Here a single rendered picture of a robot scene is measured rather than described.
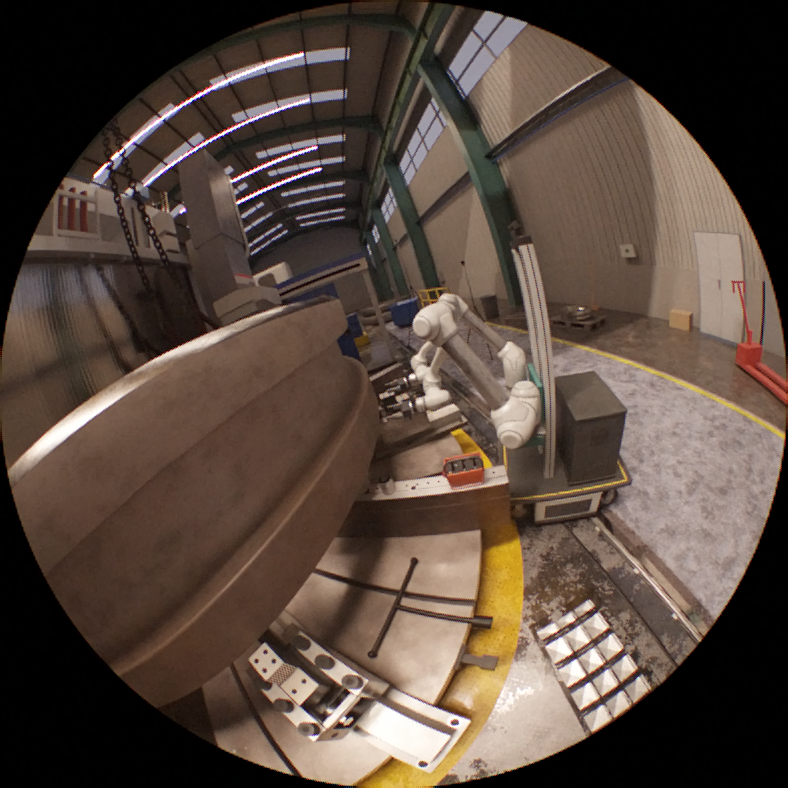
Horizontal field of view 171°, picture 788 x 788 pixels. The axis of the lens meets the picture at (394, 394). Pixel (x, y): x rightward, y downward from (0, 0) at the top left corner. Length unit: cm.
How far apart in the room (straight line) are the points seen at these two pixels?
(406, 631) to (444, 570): 40
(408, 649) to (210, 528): 102
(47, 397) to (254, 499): 303
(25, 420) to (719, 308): 935
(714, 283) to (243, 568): 659
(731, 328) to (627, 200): 352
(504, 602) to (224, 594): 144
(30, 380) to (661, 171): 981
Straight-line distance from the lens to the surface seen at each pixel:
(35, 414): 353
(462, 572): 154
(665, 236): 697
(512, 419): 117
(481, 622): 138
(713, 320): 622
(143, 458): 77
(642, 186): 720
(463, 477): 132
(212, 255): 551
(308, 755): 165
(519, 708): 169
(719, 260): 605
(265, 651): 113
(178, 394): 78
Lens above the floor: 169
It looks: 22 degrees down
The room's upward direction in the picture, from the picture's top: 19 degrees counter-clockwise
